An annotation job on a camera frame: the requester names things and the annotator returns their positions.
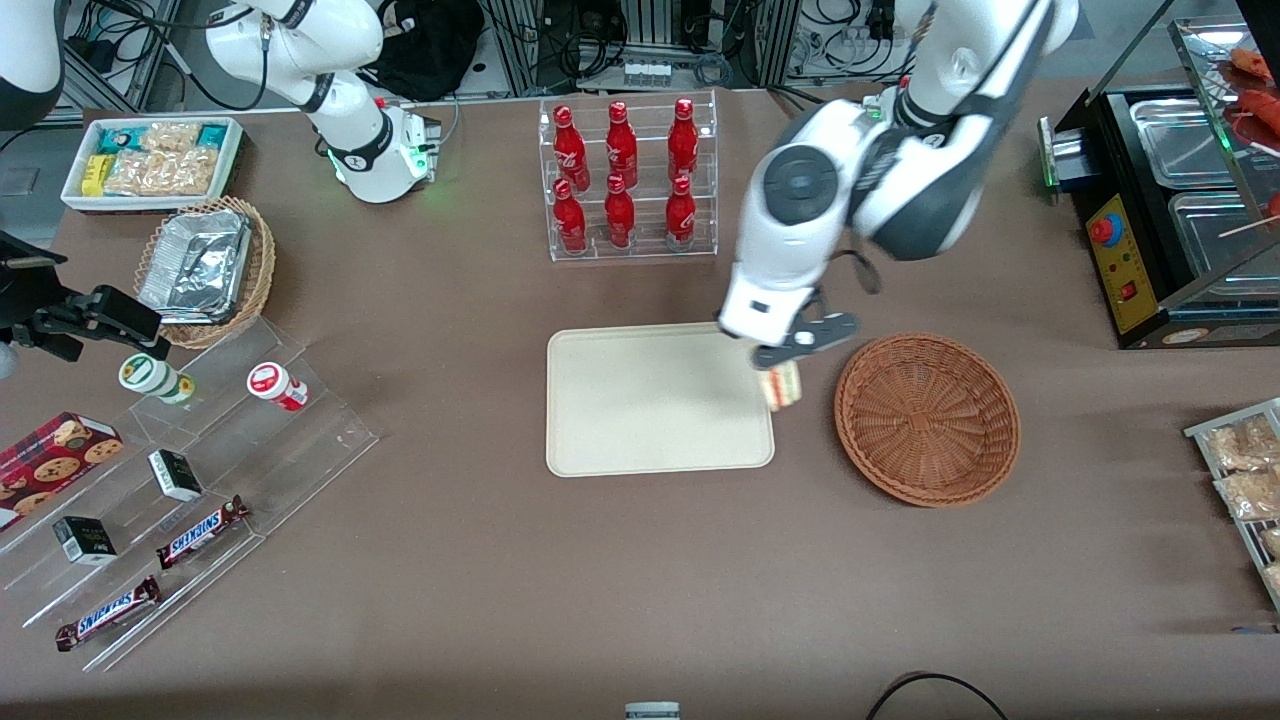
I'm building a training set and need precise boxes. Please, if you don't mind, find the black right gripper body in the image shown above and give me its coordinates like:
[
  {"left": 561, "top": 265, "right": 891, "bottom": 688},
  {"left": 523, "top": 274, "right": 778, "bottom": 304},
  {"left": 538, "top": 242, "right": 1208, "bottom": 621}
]
[{"left": 0, "top": 232, "right": 87, "bottom": 363}]

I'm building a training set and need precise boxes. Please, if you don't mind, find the triangular sandwich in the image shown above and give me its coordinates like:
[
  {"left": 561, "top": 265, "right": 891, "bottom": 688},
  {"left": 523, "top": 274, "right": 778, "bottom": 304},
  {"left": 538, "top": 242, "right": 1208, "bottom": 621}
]
[{"left": 757, "top": 361, "right": 805, "bottom": 412}]

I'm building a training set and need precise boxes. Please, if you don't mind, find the brown wicker basket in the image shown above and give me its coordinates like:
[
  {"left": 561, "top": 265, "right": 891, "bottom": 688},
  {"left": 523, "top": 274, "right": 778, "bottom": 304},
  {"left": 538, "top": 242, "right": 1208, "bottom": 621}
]
[{"left": 834, "top": 332, "right": 1022, "bottom": 508}]

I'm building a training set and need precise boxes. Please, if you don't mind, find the beige plastic tray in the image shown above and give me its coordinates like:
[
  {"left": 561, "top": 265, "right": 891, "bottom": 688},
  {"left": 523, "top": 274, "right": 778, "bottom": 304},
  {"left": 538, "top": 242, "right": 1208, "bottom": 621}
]
[{"left": 546, "top": 320, "right": 776, "bottom": 478}]

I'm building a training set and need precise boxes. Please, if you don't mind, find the light wicker basket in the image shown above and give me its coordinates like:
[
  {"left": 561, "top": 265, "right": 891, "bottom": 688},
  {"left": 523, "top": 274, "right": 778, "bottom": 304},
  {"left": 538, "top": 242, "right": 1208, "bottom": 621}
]
[{"left": 134, "top": 196, "right": 277, "bottom": 350}]

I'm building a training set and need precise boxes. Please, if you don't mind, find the green lid white cup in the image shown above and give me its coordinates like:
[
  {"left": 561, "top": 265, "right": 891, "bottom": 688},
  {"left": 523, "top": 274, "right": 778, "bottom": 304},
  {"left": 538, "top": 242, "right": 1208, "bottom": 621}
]
[{"left": 118, "top": 353, "right": 196, "bottom": 406}]

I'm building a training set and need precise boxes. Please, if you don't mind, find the aluminium foil container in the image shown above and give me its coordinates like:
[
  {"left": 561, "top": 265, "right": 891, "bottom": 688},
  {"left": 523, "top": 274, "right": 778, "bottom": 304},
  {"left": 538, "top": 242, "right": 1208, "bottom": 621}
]
[{"left": 138, "top": 208, "right": 252, "bottom": 324}]

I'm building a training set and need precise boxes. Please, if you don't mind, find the white plastic bin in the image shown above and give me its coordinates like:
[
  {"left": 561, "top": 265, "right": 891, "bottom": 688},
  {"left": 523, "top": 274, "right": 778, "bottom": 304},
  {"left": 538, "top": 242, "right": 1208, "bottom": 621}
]
[{"left": 61, "top": 116, "right": 245, "bottom": 215}]

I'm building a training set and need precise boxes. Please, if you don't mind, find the red cola bottle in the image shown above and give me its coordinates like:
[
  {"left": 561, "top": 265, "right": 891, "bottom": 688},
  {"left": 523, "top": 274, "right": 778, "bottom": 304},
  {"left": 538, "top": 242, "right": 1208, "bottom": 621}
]
[
  {"left": 668, "top": 97, "right": 700, "bottom": 184},
  {"left": 604, "top": 174, "right": 636, "bottom": 250},
  {"left": 665, "top": 175, "right": 697, "bottom": 250},
  {"left": 553, "top": 105, "right": 591, "bottom": 192},
  {"left": 553, "top": 178, "right": 588, "bottom": 254},
  {"left": 605, "top": 100, "right": 639, "bottom": 189}
]

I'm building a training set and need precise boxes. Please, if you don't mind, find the clear acrylic bottle rack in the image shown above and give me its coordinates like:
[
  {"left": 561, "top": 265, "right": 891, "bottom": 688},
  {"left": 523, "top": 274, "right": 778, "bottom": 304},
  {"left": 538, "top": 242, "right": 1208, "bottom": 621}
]
[{"left": 538, "top": 90, "right": 719, "bottom": 263}]

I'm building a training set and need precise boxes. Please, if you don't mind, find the clear bag of crackers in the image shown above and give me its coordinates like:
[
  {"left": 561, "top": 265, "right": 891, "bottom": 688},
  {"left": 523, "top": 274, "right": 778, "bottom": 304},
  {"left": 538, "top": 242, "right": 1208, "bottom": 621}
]
[{"left": 104, "top": 122, "right": 218, "bottom": 197}]

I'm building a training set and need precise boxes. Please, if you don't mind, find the red lid white cup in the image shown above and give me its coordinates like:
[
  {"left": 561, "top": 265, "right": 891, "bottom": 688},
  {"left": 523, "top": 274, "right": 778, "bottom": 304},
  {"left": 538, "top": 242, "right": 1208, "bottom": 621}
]
[{"left": 247, "top": 362, "right": 310, "bottom": 413}]

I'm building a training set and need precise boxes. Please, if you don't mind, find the red cookie box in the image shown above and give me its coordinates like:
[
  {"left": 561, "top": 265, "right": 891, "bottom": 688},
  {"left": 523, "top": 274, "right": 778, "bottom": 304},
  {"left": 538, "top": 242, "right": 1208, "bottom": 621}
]
[{"left": 0, "top": 412, "right": 125, "bottom": 533}]

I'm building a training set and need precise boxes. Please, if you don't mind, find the small black box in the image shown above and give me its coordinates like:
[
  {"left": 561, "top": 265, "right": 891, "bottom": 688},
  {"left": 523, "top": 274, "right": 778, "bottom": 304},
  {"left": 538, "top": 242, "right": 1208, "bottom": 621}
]
[
  {"left": 52, "top": 516, "right": 119, "bottom": 567},
  {"left": 148, "top": 449, "right": 205, "bottom": 503}
]

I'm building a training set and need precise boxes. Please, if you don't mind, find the clear acrylic stepped shelf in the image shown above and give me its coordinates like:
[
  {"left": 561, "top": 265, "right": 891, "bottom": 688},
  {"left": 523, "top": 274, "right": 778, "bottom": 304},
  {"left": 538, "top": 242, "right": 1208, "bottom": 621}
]
[{"left": 0, "top": 318, "right": 380, "bottom": 673}]

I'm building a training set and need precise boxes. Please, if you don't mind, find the brown Snickers bar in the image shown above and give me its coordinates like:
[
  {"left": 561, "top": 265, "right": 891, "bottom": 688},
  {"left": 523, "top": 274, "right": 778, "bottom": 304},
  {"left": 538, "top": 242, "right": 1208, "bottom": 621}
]
[
  {"left": 55, "top": 575, "right": 163, "bottom": 653},
  {"left": 155, "top": 495, "right": 252, "bottom": 571}
]

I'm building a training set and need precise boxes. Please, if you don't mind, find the black food warmer machine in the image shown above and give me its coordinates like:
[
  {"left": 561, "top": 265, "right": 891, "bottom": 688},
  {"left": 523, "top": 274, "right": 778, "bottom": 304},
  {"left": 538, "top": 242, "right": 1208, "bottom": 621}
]
[{"left": 1038, "top": 15, "right": 1280, "bottom": 351}]

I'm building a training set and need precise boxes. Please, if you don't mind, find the steel warmer pan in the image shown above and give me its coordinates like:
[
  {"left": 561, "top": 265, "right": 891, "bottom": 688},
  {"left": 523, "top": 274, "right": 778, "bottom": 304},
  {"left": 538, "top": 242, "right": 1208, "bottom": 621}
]
[
  {"left": 1128, "top": 97, "right": 1244, "bottom": 191},
  {"left": 1167, "top": 188, "right": 1280, "bottom": 283}
]

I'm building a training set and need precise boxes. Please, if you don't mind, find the black bag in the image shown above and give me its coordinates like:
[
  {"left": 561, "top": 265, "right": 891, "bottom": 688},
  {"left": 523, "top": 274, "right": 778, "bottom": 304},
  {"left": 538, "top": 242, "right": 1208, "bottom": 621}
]
[{"left": 362, "top": 0, "right": 487, "bottom": 102}]

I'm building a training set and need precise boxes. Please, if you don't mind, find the black cable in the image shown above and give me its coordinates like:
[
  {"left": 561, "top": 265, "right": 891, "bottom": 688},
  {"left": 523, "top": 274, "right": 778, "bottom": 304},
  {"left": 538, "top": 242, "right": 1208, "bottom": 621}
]
[{"left": 865, "top": 672, "right": 1008, "bottom": 720}]

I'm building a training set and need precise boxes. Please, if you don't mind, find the aluminium frame rack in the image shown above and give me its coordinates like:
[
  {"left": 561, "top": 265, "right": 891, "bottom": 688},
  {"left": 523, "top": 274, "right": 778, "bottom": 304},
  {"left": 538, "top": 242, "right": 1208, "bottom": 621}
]
[{"left": 484, "top": 0, "right": 803, "bottom": 96}]

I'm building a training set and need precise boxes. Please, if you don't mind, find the grey wire tray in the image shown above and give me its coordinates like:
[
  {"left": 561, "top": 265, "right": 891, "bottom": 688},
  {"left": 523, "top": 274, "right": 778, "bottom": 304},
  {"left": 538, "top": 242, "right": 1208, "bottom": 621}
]
[{"left": 1184, "top": 397, "right": 1280, "bottom": 613}]

